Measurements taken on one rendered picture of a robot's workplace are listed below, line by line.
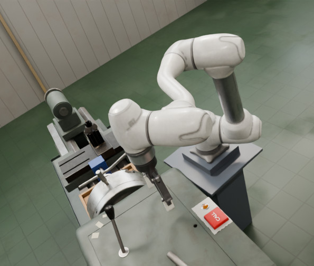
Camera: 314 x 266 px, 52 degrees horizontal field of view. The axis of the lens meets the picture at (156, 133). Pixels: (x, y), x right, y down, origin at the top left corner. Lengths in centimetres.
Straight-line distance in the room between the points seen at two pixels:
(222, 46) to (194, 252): 76
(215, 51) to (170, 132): 55
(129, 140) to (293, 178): 209
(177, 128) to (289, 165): 216
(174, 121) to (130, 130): 13
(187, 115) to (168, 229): 45
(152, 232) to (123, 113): 46
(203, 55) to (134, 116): 53
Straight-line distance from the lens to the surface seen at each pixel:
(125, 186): 138
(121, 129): 92
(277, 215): 265
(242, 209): 241
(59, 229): 318
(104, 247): 121
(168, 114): 88
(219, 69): 137
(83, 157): 207
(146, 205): 124
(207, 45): 134
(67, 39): 517
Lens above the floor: 219
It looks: 38 degrees down
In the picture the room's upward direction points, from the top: 21 degrees counter-clockwise
